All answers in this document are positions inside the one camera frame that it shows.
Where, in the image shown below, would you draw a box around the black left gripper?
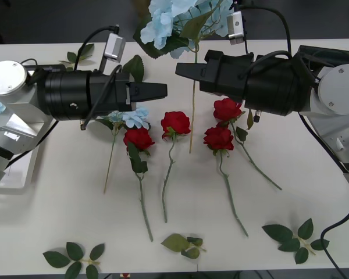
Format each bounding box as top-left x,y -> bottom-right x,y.
88,71 -> 168,116

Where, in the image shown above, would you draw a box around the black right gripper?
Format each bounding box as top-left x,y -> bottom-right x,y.
175,50 -> 255,100

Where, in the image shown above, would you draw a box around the red rose with leaves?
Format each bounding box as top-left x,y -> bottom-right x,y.
123,127 -> 156,242
212,97 -> 283,191

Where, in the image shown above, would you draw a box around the single dark green leaf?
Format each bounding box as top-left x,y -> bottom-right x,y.
122,54 -> 145,84

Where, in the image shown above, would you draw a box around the small pale blue flower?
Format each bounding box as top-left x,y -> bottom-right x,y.
95,105 -> 151,194

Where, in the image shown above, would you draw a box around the red rose bare stem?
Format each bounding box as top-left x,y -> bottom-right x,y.
160,110 -> 192,224

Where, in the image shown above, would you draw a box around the large pale blue flower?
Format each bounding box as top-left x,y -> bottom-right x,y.
133,0 -> 236,154

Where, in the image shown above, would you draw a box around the red rose long stem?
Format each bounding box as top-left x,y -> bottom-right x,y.
202,125 -> 249,238

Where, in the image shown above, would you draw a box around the loose green leaf twig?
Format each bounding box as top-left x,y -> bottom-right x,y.
42,241 -> 106,279
261,217 -> 330,266
58,43 -> 96,72
160,232 -> 207,260

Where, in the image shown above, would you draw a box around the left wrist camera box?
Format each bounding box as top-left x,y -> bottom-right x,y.
104,32 -> 127,63

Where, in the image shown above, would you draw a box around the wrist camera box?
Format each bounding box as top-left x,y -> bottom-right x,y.
226,10 -> 248,47
104,32 -> 127,63

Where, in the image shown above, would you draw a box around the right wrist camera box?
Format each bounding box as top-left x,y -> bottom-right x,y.
226,10 -> 248,47

